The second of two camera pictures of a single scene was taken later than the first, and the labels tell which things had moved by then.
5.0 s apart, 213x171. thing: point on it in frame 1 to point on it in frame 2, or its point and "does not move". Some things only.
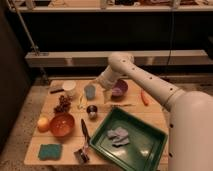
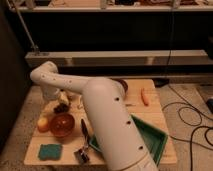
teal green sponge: x=50 y=151 does not move
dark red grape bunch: x=64 y=104 does not move
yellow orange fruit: x=43 y=124 does not move
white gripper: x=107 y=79 to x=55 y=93
